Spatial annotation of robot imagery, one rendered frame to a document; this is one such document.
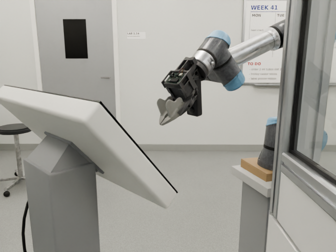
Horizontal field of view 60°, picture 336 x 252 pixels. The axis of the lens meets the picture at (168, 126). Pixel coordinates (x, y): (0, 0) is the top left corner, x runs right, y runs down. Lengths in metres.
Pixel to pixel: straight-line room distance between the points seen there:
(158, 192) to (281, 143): 0.28
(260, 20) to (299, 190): 3.73
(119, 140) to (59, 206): 0.26
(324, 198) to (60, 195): 0.54
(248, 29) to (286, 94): 3.58
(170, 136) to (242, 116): 1.04
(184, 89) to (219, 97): 3.31
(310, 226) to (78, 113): 0.43
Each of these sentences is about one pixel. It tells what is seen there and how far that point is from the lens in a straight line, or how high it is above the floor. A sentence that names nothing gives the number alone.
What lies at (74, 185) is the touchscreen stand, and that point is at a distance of 0.74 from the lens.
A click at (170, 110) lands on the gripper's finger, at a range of 0.79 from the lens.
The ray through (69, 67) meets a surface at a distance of 4.22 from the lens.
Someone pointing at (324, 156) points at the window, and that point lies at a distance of 0.52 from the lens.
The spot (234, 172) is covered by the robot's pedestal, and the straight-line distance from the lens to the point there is 1.47.
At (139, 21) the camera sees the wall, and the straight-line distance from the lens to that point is 4.09.
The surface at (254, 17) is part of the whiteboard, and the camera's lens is 4.19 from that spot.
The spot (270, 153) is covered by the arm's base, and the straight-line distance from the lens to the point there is 1.37.
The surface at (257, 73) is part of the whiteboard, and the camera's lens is 4.18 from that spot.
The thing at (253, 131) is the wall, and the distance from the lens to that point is 4.31.
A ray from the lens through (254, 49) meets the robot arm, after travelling 1.18.
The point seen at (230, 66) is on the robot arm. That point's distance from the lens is 0.95.
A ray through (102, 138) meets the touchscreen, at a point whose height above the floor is 1.13.
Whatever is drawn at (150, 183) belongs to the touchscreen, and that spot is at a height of 1.01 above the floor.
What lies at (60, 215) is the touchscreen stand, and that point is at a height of 0.91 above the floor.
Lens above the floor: 1.27
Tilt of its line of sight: 13 degrees down
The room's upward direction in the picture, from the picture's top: straight up
